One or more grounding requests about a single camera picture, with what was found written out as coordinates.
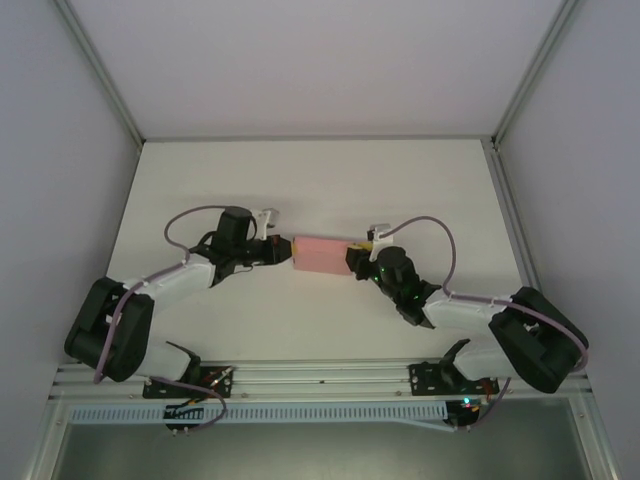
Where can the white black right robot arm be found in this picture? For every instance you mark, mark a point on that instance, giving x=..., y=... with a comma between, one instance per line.
x=460, y=310

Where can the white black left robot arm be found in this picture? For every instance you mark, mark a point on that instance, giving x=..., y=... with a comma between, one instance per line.
x=170, y=282

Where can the right control board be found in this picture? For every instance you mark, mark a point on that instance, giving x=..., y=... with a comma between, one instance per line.
x=465, y=407

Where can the control board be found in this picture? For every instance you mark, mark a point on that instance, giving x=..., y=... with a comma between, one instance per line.
x=465, y=407
x=180, y=414

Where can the left control board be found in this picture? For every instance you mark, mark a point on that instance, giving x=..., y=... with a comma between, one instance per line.
x=180, y=414

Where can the grey metal panel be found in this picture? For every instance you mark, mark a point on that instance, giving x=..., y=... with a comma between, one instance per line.
x=320, y=455

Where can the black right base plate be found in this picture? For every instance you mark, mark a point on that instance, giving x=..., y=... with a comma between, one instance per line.
x=422, y=380

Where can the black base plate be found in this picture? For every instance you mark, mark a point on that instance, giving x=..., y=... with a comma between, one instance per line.
x=155, y=391
x=422, y=380

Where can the thin aluminium rear rail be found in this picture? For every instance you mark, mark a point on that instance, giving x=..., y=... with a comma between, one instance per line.
x=320, y=136

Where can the wide aluminium mounting rail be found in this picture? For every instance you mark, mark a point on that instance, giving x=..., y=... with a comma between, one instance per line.
x=320, y=375

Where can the aluminium side rail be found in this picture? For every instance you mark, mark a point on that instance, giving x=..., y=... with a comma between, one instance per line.
x=515, y=225

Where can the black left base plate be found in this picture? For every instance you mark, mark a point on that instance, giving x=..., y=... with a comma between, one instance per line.
x=155, y=391

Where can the aluminium frame post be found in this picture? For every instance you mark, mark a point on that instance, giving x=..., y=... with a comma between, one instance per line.
x=101, y=75
x=534, y=75

